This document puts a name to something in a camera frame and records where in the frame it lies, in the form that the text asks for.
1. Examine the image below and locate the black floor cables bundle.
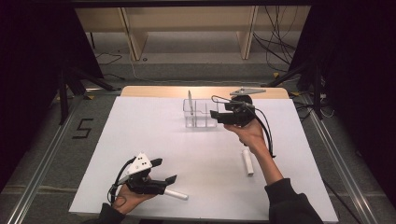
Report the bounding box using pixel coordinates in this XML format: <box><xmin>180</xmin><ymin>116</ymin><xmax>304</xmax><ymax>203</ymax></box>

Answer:
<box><xmin>251</xmin><ymin>5</ymin><xmax>300</xmax><ymax>73</ymax></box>

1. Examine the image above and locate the black curtain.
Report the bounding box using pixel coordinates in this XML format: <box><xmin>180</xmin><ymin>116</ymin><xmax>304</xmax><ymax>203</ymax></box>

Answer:
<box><xmin>288</xmin><ymin>0</ymin><xmax>396</xmax><ymax>200</ymax></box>
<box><xmin>0</xmin><ymin>0</ymin><xmax>106</xmax><ymax>194</ymax></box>

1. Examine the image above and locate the white tube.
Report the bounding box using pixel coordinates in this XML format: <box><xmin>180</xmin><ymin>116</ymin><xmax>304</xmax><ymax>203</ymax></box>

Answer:
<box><xmin>242</xmin><ymin>147</ymin><xmax>255</xmax><ymax>177</ymax></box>

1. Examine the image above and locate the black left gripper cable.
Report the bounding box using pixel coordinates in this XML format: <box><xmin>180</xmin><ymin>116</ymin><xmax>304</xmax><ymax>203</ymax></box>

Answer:
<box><xmin>106</xmin><ymin>157</ymin><xmax>138</xmax><ymax>204</ymax></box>

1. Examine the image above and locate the thin black floor cable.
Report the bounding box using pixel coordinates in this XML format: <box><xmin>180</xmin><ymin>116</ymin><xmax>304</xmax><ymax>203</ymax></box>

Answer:
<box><xmin>94</xmin><ymin>50</ymin><xmax>124</xmax><ymax>66</ymax></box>

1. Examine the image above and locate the white board table cover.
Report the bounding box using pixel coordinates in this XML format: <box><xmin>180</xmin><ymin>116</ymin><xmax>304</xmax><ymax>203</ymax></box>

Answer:
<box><xmin>68</xmin><ymin>95</ymin><xmax>339</xmax><ymax>223</ymax></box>

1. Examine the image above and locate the person's right hand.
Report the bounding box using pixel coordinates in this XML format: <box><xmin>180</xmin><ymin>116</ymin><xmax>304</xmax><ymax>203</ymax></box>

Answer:
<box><xmin>223</xmin><ymin>118</ymin><xmax>269</xmax><ymax>157</ymax></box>

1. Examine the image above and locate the black overhead bar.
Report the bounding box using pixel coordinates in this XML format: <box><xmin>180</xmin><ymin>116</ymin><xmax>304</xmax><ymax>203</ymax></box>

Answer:
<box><xmin>31</xmin><ymin>0</ymin><xmax>312</xmax><ymax>8</ymax></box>

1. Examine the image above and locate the light wooden table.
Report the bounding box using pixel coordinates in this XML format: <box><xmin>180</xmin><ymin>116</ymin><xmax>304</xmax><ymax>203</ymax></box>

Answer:
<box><xmin>120</xmin><ymin>86</ymin><xmax>290</xmax><ymax>101</ymax></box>

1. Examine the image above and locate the beige wooden shelf unit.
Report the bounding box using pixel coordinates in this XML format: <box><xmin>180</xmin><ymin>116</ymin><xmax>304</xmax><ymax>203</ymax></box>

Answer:
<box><xmin>74</xmin><ymin>5</ymin><xmax>312</xmax><ymax>62</ymax></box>

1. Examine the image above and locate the clear plastic desk organizer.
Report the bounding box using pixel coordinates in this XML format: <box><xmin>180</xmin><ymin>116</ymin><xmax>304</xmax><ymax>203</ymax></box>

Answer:
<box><xmin>182</xmin><ymin>98</ymin><xmax>219</xmax><ymax>129</ymax></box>

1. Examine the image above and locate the grey cable loop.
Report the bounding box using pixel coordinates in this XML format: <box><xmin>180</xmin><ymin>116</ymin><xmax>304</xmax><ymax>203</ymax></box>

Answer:
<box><xmin>210</xmin><ymin>94</ymin><xmax>250</xmax><ymax>108</ymax></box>

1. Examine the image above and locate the black tripod stand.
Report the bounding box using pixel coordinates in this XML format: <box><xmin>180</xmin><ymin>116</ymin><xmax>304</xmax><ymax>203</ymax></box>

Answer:
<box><xmin>261</xmin><ymin>59</ymin><xmax>325</xmax><ymax>120</ymax></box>
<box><xmin>57</xmin><ymin>64</ymin><xmax>122</xmax><ymax>125</ymax></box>

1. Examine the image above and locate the aluminium floor rail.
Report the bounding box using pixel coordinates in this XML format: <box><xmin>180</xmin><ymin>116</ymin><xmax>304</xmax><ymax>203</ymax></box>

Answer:
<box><xmin>6</xmin><ymin>96</ymin><xmax>80</xmax><ymax>224</ymax></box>
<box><xmin>303</xmin><ymin>92</ymin><xmax>379</xmax><ymax>224</ymax></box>

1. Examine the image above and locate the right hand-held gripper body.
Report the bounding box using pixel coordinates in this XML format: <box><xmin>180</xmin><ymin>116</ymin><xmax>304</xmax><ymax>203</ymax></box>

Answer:
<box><xmin>228</xmin><ymin>87</ymin><xmax>267</xmax><ymax>128</ymax></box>

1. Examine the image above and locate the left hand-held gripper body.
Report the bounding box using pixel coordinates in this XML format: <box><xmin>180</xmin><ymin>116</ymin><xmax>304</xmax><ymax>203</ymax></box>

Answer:
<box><xmin>116</xmin><ymin>152</ymin><xmax>167</xmax><ymax>196</ymax></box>

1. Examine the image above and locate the white pen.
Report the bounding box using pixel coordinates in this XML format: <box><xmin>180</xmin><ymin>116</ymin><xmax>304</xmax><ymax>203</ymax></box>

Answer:
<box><xmin>163</xmin><ymin>188</ymin><xmax>190</xmax><ymax>201</ymax></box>

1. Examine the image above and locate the person's left hand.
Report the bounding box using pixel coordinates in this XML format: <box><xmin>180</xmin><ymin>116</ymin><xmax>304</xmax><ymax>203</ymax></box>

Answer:
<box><xmin>112</xmin><ymin>183</ymin><xmax>158</xmax><ymax>216</ymax></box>

